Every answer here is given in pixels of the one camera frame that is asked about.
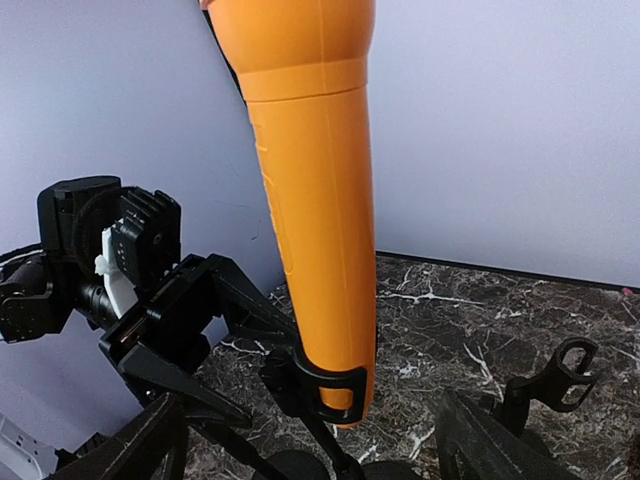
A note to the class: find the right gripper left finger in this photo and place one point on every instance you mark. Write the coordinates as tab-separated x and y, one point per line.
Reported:
155	440

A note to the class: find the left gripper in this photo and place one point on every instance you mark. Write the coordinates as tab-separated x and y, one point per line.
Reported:
160	343

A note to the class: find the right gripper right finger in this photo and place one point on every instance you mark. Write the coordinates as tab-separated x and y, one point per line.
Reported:
471	444

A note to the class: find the black stand of orange microphone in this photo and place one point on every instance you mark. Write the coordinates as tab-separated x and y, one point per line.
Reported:
296	384

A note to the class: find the black stand of purple microphone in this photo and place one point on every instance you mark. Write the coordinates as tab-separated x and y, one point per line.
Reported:
562	385

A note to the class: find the orange microphone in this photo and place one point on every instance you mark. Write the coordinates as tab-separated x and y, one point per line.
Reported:
302	68

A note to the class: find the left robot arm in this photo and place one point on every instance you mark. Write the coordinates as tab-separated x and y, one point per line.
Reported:
44	283

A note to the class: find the black stand of beige microphone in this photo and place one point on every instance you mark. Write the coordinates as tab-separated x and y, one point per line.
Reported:
236	446

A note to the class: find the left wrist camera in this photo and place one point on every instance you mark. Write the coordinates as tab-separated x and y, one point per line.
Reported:
139	247

